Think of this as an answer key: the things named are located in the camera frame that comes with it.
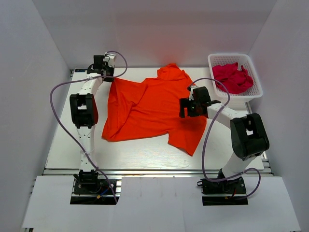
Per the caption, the orange t shirt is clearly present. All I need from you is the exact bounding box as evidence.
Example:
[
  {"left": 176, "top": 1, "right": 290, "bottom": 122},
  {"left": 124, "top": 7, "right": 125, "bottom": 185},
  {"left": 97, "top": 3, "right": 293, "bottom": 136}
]
[{"left": 101, "top": 63, "right": 207, "bottom": 156}]

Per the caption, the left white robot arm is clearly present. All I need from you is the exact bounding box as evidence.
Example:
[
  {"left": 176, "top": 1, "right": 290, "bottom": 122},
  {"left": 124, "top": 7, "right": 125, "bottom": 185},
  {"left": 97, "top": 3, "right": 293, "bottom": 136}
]
[{"left": 70, "top": 53, "right": 116, "bottom": 172}]

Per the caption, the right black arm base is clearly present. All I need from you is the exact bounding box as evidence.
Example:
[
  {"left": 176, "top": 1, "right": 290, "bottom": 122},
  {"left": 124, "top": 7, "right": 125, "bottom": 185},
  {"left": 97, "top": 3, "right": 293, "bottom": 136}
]
[{"left": 197, "top": 177, "right": 247, "bottom": 195}]

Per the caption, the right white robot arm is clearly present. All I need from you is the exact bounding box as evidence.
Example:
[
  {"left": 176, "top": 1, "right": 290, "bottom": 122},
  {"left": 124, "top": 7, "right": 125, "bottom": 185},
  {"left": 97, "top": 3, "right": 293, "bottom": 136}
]
[{"left": 179, "top": 86, "right": 270, "bottom": 193}]

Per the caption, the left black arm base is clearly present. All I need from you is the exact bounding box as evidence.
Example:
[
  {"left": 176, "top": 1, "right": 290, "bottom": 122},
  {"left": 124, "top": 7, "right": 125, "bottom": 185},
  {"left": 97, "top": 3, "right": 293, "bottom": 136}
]
[{"left": 73, "top": 170, "right": 117, "bottom": 195}]

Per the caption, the magenta t shirt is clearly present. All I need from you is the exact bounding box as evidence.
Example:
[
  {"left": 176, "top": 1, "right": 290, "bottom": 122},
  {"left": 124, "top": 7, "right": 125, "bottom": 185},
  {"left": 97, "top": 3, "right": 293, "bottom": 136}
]
[{"left": 212, "top": 62, "right": 253, "bottom": 94}]

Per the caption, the white plastic basket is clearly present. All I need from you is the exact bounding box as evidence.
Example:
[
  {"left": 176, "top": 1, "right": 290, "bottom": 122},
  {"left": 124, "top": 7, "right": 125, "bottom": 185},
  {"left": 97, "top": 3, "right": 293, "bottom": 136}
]
[{"left": 208, "top": 53, "right": 263, "bottom": 103}]

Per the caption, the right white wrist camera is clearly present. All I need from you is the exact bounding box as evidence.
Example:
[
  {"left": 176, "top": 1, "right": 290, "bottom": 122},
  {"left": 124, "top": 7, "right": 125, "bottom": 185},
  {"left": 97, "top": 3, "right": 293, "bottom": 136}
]
[{"left": 187, "top": 85, "right": 197, "bottom": 101}]

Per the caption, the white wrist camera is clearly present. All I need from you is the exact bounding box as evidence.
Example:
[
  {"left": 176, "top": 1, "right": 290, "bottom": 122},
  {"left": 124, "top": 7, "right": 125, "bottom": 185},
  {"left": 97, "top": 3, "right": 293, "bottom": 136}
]
[
  {"left": 103, "top": 53, "right": 116, "bottom": 68},
  {"left": 187, "top": 85, "right": 197, "bottom": 101}
]

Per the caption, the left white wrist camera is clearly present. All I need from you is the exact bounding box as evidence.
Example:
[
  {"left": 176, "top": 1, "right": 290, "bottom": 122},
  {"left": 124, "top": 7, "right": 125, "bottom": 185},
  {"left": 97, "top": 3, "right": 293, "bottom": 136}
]
[{"left": 103, "top": 53, "right": 116, "bottom": 68}]

